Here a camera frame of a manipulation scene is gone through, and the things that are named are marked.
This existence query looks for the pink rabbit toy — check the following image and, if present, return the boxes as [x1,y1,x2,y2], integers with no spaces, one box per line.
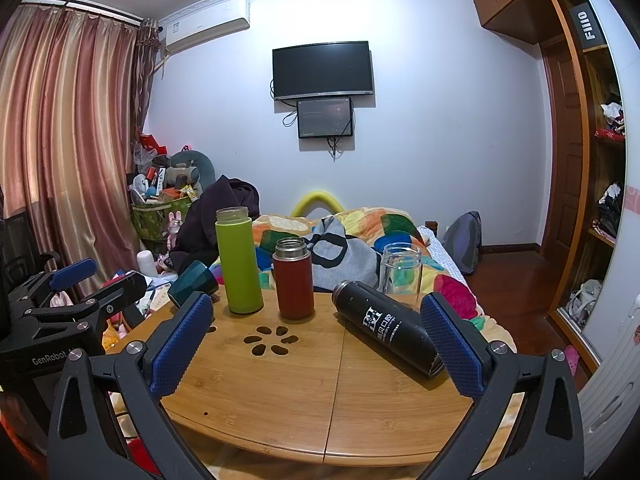
[166,210,184,247]

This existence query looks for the teal faceted cup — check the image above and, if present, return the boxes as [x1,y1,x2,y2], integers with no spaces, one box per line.
[166,260,221,309]

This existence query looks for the yellow foam arch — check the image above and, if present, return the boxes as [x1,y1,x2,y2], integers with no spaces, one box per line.
[291,191,346,219]

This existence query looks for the pink striped curtain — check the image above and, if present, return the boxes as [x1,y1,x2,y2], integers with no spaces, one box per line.
[0,2,143,306]

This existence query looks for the white air conditioner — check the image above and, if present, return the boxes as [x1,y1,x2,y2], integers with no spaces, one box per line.
[162,0,251,55]

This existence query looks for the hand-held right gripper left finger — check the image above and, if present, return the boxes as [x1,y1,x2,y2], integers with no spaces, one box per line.
[47,291,216,480]

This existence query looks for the green storage basket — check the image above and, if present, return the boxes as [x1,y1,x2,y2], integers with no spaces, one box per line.
[131,195,197,242]

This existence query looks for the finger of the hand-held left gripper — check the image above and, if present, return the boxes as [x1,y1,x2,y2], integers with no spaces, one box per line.
[22,271,148,329]
[9,258,97,307]

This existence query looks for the wooden wardrobe shelves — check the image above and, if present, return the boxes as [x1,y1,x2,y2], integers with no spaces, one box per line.
[470,0,631,376]

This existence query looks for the colourful patchwork blanket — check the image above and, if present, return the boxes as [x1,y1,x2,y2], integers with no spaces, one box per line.
[250,206,517,356]

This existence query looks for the red plastic bag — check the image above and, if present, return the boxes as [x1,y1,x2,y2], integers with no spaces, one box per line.
[134,132,168,161]

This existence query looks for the grey plush toy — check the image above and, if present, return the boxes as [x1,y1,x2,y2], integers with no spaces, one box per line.
[167,149,217,194]

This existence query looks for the black wall television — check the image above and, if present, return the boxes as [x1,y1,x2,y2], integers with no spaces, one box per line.
[272,41,375,101]

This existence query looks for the white bag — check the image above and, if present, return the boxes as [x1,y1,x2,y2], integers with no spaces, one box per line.
[567,280,604,332]

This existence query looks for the green tall cup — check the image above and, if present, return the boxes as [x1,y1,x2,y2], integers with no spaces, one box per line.
[215,206,264,315]

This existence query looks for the grey backpack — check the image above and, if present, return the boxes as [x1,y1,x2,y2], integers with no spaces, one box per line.
[442,211,484,276]

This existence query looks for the clear glass cup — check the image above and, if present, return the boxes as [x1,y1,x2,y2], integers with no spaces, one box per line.
[378,242,424,311]

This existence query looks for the white sliding wardrobe door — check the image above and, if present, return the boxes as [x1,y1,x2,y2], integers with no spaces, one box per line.
[550,0,640,480]

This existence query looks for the black printed cup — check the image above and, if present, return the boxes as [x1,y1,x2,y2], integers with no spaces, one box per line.
[332,280,453,378]

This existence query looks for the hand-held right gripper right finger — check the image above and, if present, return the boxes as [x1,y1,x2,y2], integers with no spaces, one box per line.
[415,291,586,480]

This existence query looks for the brown wooden door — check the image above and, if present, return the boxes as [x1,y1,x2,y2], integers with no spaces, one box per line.
[540,35,585,257]

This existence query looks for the red steel-rimmed cup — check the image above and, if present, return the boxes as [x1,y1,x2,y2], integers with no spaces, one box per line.
[272,238,315,319]

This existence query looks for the black mesh chair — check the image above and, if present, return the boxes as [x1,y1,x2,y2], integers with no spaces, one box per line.
[0,210,67,313]

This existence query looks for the dark hooded jacket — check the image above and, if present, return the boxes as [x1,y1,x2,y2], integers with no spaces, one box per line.
[172,175,261,273]

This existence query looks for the small black wall monitor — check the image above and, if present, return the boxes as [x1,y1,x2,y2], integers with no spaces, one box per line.
[296,96,354,140]

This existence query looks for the grey and black garment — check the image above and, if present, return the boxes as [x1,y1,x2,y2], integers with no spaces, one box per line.
[300,215,383,291]

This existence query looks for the brown patterned curtain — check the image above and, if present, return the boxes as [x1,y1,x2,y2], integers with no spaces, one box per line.
[131,19,162,161]

